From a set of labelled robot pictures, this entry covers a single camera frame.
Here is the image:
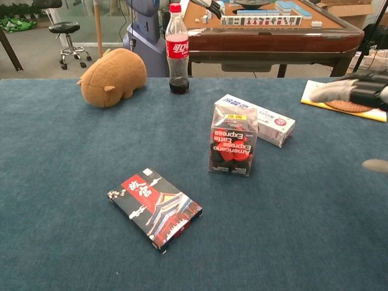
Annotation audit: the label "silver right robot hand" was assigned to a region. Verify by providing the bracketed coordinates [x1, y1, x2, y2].
[309, 69, 388, 174]

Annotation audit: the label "transparent box with coffee capsules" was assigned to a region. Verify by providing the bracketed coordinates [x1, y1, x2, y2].
[208, 104, 259, 178]

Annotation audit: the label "large brown cardboard box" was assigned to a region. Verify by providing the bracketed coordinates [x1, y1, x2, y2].
[315, 0, 376, 30]

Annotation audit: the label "white toothpaste box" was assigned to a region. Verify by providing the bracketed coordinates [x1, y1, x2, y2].
[214, 93, 296, 149]

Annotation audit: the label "black background robot hand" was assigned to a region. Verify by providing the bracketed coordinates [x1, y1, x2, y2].
[189, 0, 227, 19]

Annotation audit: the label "black red palace print box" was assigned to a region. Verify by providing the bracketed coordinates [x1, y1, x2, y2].
[107, 167, 203, 255]

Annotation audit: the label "brown woven round coaster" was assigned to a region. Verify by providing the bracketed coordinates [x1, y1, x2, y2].
[324, 99, 373, 113]

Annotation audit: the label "black tripod stand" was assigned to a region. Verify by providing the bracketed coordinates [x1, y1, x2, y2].
[351, 0, 388, 76]

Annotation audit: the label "white plastic crate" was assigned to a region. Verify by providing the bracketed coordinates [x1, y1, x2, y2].
[348, 50, 388, 73]

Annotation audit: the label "white yellow booklet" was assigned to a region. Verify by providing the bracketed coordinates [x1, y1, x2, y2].
[300, 79, 388, 123]

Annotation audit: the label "brown mahjong table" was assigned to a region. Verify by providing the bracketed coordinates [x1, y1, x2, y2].
[181, 0, 364, 78]

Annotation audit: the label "blue backed mahjong tile stack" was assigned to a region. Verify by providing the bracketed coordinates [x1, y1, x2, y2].
[274, 0, 313, 20]

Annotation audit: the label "face-up mahjong tile row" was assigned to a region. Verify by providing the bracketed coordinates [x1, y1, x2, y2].
[220, 15, 303, 27]

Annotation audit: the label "blue backed mahjong tile row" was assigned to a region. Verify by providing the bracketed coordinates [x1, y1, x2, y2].
[237, 8, 281, 16]

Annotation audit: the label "cola bottle with red cap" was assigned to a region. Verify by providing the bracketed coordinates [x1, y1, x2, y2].
[165, 2, 190, 95]

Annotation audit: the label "brown capybara plush toy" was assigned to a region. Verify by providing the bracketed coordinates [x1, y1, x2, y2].
[76, 47, 147, 109]

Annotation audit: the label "wooden pole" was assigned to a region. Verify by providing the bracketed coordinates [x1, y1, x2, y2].
[93, 0, 104, 58]

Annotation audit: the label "black round swivel stool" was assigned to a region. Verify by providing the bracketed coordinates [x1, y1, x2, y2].
[48, 21, 92, 70]

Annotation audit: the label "blue table cloth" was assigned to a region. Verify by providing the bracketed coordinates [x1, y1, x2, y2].
[0, 77, 388, 291]

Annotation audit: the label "black office chair seat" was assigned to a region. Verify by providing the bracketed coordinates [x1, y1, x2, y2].
[32, 0, 64, 9]

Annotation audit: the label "dark slanted table leg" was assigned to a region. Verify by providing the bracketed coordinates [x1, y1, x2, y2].
[0, 27, 24, 73]

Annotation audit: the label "green artificial plants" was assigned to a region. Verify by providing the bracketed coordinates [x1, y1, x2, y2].
[0, 2, 40, 33]

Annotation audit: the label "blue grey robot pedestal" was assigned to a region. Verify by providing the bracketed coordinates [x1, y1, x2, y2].
[122, 0, 170, 78]

